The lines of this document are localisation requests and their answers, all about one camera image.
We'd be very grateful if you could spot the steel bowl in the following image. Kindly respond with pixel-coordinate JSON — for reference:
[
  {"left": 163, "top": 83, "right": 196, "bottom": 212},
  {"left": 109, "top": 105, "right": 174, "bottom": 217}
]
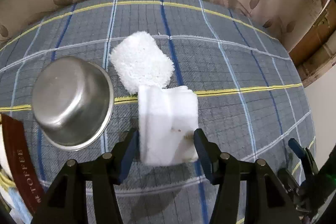
[{"left": 31, "top": 56, "right": 114, "bottom": 151}]

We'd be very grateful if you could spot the white cloth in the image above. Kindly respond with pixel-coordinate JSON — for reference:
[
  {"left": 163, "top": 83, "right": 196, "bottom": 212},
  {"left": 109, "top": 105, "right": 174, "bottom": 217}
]
[{"left": 138, "top": 86, "right": 198, "bottom": 166}]

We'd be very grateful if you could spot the grey plaid tablecloth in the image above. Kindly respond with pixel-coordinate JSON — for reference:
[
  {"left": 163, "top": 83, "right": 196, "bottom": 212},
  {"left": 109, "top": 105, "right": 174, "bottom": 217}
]
[{"left": 1, "top": 0, "right": 315, "bottom": 190}]

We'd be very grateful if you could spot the red gold toffee tin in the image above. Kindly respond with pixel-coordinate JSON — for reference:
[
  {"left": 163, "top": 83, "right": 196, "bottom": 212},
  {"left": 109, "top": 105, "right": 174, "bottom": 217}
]
[{"left": 1, "top": 114, "right": 45, "bottom": 223}]

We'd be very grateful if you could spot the light blue towel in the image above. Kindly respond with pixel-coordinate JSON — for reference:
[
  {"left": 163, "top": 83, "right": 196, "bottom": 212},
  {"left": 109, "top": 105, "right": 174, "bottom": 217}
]
[{"left": 1, "top": 187, "right": 33, "bottom": 224}]

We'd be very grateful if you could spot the fluffy white towel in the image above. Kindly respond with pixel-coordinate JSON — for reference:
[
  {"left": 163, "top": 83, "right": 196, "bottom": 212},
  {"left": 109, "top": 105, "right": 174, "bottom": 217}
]
[{"left": 109, "top": 31, "right": 174, "bottom": 95}]

